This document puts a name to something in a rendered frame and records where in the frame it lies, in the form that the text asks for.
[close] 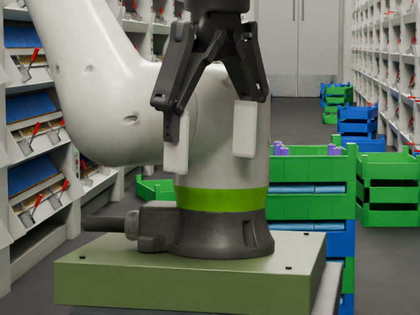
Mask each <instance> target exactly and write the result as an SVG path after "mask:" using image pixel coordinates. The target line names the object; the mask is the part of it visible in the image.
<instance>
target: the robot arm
mask: <svg viewBox="0 0 420 315"><path fill-rule="evenodd" d="M23 1H24V3H25V5H26V7H27V10H28V12H29V15H30V17H31V19H32V21H33V24H34V27H35V28H36V31H37V34H38V36H39V39H40V42H41V44H42V48H43V49H44V53H45V55H46V59H47V62H48V64H49V68H50V70H51V74H52V78H53V80H54V85H55V88H56V92H57V96H58V99H59V103H60V106H61V111H62V115H63V118H64V123H65V127H66V131H67V133H68V136H69V138H70V140H71V141H72V143H73V144H74V146H75V147H76V148H77V150H78V151H79V152H80V153H81V154H83V155H84V156H85V157H87V158H88V159H90V160H91V161H93V162H95V163H98V164H100V165H103V166H109V167H116V168H118V167H131V166H154V165H164V166H163V171H164V172H167V173H172V185H173V189H174V193H175V197H176V201H152V200H151V201H149V202H147V203H145V204H143V205H141V206H140V208H139V211H138V210H133V211H128V212H127V214H126V217H114V216H85V217H84V220H83V222H82V223H83V229H84V231H91V232H105V233H125V236H126V238H127V239H128V240H130V241H137V246H138V252H147V253H154V252H160V251H167V252H168V253H170V254H173V255H177V256H181V257H185V258H194V259H210V260H239V259H254V258H261V257H264V256H268V255H271V254H273V253H274V251H275V240H274V239H273V237H272V235H271V233H270V230H269V228H268V224H267V221H266V212H265V203H266V196H267V193H268V189H269V158H270V134H271V85H270V82H269V80H268V78H267V77H266V73H265V70H264V65H263V60H262V56H261V52H260V48H259V43H258V24H257V22H256V21H247V20H241V14H245V13H248V12H249V10H250V0H184V9H185V10H186V11H189V12H190V13H191V20H190V21H172V23H171V30H170V37H169V43H168V45H167V49H166V53H165V55H164V59H163V61H162V62H149V61H146V60H144V59H143V58H142V57H141V56H140V55H139V53H138V52H137V51H136V49H135V48H134V46H133V45H132V43H131V42H130V40H129V39H128V37H127V36H126V34H125V33H124V31H123V29H122V28H121V26H120V25H119V23H118V21H117V20H116V18H115V17H114V15H113V13H112V12H111V10H110V8H109V6H108V5H107V3H106V1H105V0H23ZM213 61H221V62H222V63H223V64H212V62H213Z"/></svg>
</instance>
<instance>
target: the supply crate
mask: <svg viewBox="0 0 420 315"><path fill-rule="evenodd" d="M331 144H335V145H336V147H339V148H341V156H328V145H286V146H285V147H286V148H289V155H288V156H274V146H270V158H269V182H270V183H277V182H356V163H357V144H356V143H354V142H347V143H346V148H345V149H344V148H343V147H341V135H340V134H332V135H331Z"/></svg>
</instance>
